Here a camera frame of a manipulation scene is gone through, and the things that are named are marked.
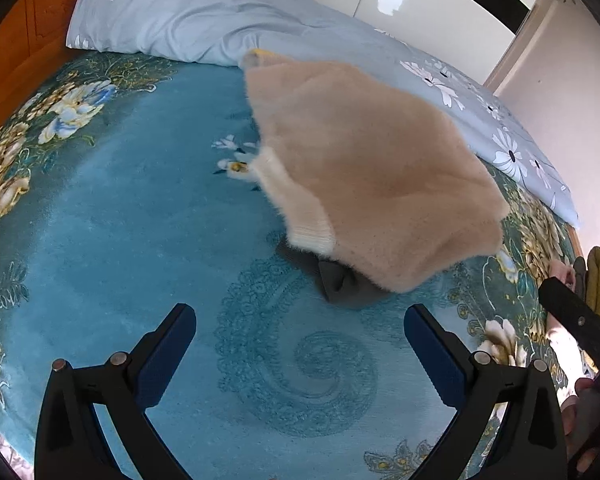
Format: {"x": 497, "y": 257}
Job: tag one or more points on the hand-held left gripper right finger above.
{"x": 435, "y": 355}

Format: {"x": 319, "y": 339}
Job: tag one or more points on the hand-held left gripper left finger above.
{"x": 165, "y": 355}

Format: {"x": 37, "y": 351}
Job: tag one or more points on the dark grey garment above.
{"x": 340, "y": 285}

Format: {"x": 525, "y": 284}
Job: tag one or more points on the beige fuzzy sweater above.
{"x": 370, "y": 170}

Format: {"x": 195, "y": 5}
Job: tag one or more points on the person's right hand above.
{"x": 577, "y": 410}

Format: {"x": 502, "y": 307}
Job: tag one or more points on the pale pink clothing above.
{"x": 565, "y": 345}

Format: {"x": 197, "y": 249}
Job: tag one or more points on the teal floral blanket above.
{"x": 105, "y": 210}

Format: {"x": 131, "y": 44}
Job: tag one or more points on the white glossy wardrobe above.
{"x": 430, "y": 10}

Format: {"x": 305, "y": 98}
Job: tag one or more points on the wooden headboard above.
{"x": 35, "y": 35}

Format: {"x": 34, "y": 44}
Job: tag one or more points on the light blue floral duvet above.
{"x": 205, "y": 10}

